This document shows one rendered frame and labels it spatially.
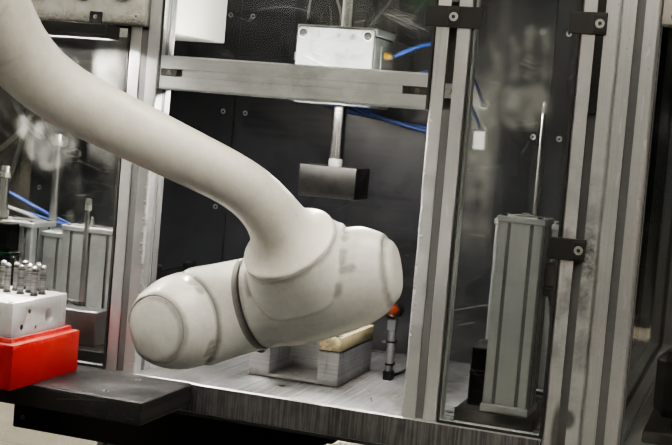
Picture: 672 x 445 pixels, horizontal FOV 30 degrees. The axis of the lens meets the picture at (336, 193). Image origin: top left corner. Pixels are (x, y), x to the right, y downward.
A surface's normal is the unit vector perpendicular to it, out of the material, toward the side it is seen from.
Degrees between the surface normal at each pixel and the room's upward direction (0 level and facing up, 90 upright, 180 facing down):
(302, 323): 125
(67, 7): 90
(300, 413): 90
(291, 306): 120
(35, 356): 90
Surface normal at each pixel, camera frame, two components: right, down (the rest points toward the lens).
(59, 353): 0.94, 0.10
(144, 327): -0.47, -0.01
